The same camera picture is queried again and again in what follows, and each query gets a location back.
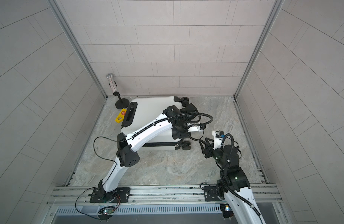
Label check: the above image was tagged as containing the white hard-shell suitcase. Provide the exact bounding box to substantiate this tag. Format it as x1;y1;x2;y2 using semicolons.
121;96;191;151

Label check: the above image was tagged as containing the white vented cable duct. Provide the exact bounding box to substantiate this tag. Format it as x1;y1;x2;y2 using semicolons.
56;203;221;216

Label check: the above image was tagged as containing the black stand with clear tube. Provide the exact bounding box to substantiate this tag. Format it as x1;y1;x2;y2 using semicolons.
106;73;130;109

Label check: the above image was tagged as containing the right green circuit board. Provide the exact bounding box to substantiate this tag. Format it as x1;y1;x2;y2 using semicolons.
220;204;234;218

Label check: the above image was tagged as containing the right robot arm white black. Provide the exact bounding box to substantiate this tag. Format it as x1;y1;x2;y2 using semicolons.
198;131;265;224

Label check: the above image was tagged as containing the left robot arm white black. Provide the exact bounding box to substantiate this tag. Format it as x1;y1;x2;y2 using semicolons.
90;104;213;221

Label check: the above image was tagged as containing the left green circuit board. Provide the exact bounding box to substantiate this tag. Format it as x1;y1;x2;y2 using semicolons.
98;206;116;216

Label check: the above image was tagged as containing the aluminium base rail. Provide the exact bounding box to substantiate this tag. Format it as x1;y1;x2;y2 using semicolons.
46;184;282;209

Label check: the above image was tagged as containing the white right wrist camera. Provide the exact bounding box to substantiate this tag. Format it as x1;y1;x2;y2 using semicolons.
212;131;224;150

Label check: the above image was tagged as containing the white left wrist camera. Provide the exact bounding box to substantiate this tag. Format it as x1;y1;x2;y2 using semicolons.
187;126;205;133

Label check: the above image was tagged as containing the green circuit board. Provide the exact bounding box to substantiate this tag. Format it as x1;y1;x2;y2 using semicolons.
220;204;234;218
98;206;116;216

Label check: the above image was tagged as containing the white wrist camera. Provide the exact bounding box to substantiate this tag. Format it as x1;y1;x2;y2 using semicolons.
187;126;205;133
212;131;224;150

